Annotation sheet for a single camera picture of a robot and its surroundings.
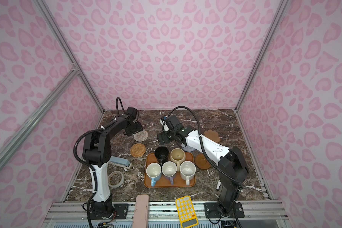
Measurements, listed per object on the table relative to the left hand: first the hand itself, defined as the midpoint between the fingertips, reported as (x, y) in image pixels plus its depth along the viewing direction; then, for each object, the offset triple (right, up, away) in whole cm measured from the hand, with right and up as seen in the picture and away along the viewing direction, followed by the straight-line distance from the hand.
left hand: (139, 128), depth 102 cm
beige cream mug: (+28, -17, -11) cm, 34 cm away
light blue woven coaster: (+34, -13, -6) cm, 37 cm away
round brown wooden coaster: (+43, -21, -11) cm, 49 cm away
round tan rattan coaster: (0, -15, -5) cm, 16 cm away
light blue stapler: (-7, -20, -16) cm, 26 cm away
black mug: (+18, -15, -13) cm, 27 cm away
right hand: (+20, -3, -18) cm, 27 cm away
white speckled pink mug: (+34, -24, -16) cm, 44 cm away
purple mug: (+23, -24, -16) cm, 37 cm away
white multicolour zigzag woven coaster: (+1, -6, +2) cm, 6 cm away
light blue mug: (+13, -25, -16) cm, 33 cm away
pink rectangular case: (+9, -40, -31) cm, 51 cm away
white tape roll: (-6, -31, -20) cm, 37 cm away
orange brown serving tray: (+20, -30, -21) cm, 42 cm away
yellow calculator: (+32, -41, -30) cm, 60 cm away
